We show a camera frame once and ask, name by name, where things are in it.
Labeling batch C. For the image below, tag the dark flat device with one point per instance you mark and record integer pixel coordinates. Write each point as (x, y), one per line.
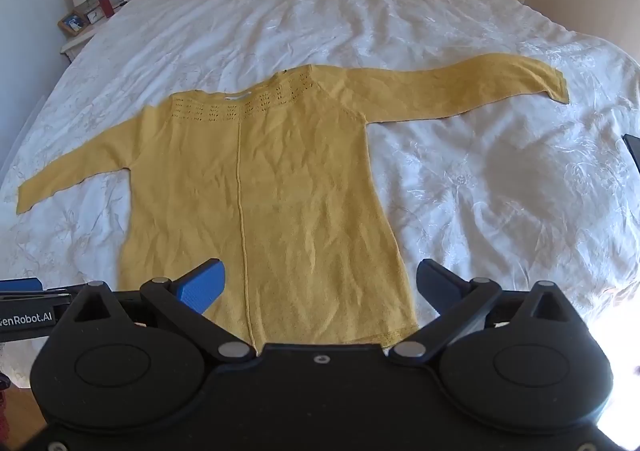
(633, 148)

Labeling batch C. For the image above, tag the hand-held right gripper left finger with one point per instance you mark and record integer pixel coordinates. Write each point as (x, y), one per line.
(204, 287)

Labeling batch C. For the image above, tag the wooden picture frame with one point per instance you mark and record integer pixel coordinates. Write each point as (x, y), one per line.
(71, 23)

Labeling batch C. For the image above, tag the small desk clock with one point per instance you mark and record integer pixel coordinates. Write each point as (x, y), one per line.
(93, 17)

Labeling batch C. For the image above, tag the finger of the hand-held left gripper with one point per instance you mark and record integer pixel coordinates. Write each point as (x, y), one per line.
(22, 285)

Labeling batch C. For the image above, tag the red box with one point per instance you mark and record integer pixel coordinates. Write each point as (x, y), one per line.
(104, 6)

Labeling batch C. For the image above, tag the yellow knit sweater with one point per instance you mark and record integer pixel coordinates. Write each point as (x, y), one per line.
(280, 191)

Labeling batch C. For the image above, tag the white embroidered bedspread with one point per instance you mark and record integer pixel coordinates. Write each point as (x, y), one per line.
(310, 16)

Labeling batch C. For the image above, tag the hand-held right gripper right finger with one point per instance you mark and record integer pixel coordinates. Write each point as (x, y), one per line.
(440, 283)

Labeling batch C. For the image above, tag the white nightstand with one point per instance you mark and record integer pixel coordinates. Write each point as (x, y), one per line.
(77, 43)

